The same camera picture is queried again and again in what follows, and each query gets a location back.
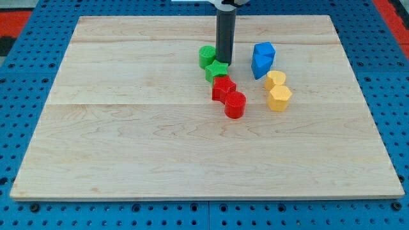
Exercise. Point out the green cylinder block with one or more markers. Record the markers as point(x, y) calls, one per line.
point(206, 56)

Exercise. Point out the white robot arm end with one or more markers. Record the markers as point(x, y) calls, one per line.
point(228, 5)

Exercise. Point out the red cylinder block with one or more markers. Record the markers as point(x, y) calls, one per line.
point(235, 105)

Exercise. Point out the red star block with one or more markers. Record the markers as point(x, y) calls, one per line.
point(222, 86)

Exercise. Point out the green star block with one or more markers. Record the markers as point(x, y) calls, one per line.
point(216, 69)

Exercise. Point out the yellow hexagon block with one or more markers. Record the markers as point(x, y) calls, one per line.
point(278, 98)

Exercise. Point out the light wooden board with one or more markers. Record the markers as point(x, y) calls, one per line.
point(130, 117)

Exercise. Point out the yellow heart block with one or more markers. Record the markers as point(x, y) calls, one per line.
point(273, 78)

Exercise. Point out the blue wedge block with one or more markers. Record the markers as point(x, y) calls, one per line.
point(260, 65)

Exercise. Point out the blue pentagon block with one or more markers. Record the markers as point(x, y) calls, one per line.
point(265, 49)

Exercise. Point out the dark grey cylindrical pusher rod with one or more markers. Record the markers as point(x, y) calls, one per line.
point(225, 31)

